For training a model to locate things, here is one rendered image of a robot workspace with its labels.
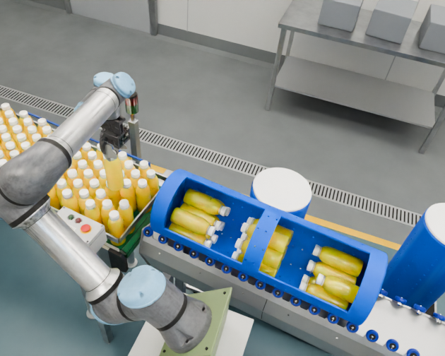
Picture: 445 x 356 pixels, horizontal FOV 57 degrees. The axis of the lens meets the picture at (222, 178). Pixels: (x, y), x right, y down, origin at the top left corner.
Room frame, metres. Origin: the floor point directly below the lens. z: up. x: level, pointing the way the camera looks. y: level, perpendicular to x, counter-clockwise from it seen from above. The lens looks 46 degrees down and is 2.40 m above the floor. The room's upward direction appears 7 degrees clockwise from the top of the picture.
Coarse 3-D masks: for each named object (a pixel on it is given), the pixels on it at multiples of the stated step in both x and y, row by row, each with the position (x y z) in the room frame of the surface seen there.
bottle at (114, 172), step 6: (108, 162) 1.10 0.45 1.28; (114, 162) 1.11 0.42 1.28; (120, 162) 1.13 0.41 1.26; (108, 168) 1.09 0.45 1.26; (114, 168) 1.10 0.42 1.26; (120, 168) 1.12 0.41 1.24; (108, 174) 1.09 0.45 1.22; (114, 174) 1.10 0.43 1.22; (120, 174) 1.11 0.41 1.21; (108, 180) 1.10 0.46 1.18; (114, 180) 1.09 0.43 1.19; (120, 180) 1.11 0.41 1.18; (108, 186) 1.10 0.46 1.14; (114, 186) 1.09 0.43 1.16; (120, 186) 1.10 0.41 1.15
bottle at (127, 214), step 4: (120, 208) 1.06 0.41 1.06; (124, 208) 1.06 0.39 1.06; (128, 208) 1.07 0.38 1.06; (132, 208) 1.09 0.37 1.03; (120, 212) 1.05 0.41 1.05; (124, 212) 1.05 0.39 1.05; (128, 212) 1.05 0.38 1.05; (132, 212) 1.07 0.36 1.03; (124, 216) 1.04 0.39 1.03; (128, 216) 1.05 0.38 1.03; (132, 216) 1.07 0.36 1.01; (124, 220) 1.04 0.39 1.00; (128, 220) 1.05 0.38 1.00; (132, 220) 1.06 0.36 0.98; (124, 224) 1.04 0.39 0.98; (128, 224) 1.04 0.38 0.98
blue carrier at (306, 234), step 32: (160, 192) 1.04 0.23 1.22; (224, 192) 1.07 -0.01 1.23; (160, 224) 0.96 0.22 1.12; (288, 224) 1.06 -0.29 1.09; (224, 256) 0.86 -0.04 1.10; (256, 256) 0.83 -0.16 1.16; (288, 256) 0.98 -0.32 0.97; (384, 256) 0.86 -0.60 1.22; (288, 288) 0.77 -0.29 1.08; (352, 320) 0.68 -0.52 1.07
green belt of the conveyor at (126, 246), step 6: (150, 210) 1.19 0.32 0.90; (144, 216) 1.16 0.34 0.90; (138, 222) 1.12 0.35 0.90; (144, 222) 1.12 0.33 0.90; (138, 228) 1.09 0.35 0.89; (132, 234) 1.05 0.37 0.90; (138, 234) 1.06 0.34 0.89; (108, 240) 1.00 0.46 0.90; (126, 240) 1.01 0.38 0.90; (132, 240) 1.02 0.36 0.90; (138, 240) 1.03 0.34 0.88; (114, 246) 0.98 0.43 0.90; (120, 246) 0.98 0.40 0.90; (126, 246) 0.98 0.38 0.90; (132, 246) 1.00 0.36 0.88; (120, 252) 0.98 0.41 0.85; (126, 252) 0.96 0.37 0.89; (126, 258) 0.96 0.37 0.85
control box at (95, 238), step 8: (64, 208) 0.99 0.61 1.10; (64, 216) 0.95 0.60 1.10; (80, 216) 0.96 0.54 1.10; (72, 224) 0.92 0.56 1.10; (80, 224) 0.93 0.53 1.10; (88, 224) 0.93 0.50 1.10; (96, 224) 0.94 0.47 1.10; (80, 232) 0.89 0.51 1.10; (88, 232) 0.89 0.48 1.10; (96, 232) 0.90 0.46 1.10; (104, 232) 0.93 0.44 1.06; (88, 240) 0.86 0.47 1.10; (96, 240) 0.88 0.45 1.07; (104, 240) 0.92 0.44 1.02; (96, 248) 0.87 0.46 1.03
